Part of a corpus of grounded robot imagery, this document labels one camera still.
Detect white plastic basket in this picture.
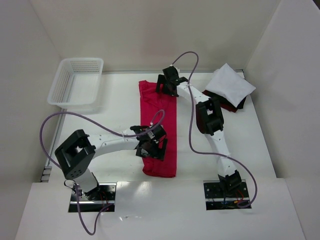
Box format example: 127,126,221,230
47,57,104,109

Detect folded dark red t-shirt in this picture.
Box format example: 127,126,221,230
202,90,238,113

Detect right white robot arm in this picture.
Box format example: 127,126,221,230
155,65,242,197

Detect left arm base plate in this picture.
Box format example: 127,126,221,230
63,181,117,213

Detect folded white t-shirt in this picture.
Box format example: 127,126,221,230
205,63,256,107

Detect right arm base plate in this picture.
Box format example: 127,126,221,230
203,180,250,211

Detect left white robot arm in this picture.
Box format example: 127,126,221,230
54,125,168,201

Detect folded black t-shirt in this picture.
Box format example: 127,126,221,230
218,96,246,113

